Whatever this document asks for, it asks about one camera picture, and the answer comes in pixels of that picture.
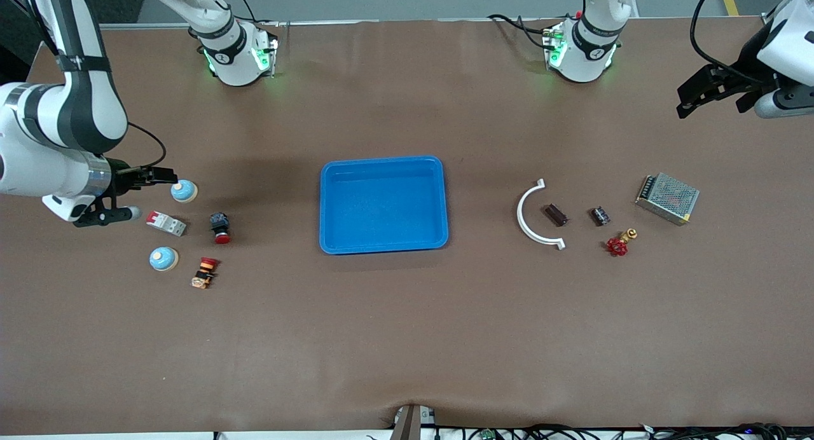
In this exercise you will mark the red mushroom emergency button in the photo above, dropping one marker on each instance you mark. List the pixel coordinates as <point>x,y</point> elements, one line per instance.
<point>220,227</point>

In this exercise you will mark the aluminium frame post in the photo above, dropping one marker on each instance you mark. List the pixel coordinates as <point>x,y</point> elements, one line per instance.
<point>772,19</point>

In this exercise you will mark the black cylindrical capacitor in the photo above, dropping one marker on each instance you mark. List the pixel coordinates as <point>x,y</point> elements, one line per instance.
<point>556,215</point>
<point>600,216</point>

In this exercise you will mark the red orange push switch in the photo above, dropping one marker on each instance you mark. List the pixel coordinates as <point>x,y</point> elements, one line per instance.
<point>204,273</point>

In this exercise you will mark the blue plastic tray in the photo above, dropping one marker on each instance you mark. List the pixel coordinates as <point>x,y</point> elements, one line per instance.
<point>381,205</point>

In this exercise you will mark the white red circuit breaker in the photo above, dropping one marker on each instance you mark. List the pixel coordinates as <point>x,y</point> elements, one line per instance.
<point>166,224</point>

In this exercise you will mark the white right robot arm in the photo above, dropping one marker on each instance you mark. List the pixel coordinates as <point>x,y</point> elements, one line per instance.
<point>38,122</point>

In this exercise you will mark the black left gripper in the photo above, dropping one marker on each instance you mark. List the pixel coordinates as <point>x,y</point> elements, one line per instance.
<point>745,66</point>

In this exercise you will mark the white curved bracket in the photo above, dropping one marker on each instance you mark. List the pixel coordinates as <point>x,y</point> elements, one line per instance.
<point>519,212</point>

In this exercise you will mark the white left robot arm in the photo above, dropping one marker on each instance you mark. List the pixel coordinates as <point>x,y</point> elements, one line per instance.
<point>588,52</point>

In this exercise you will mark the metal mesh power supply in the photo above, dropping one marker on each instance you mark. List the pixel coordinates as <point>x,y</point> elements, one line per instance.
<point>668,197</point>

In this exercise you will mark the blue round bell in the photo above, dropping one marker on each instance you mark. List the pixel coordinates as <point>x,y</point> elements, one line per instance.
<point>164,259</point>
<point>184,191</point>

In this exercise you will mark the grey metal table bracket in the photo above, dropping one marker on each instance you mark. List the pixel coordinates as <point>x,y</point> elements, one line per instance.
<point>407,424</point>

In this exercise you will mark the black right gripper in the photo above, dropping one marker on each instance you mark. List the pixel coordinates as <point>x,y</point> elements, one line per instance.
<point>121,177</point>

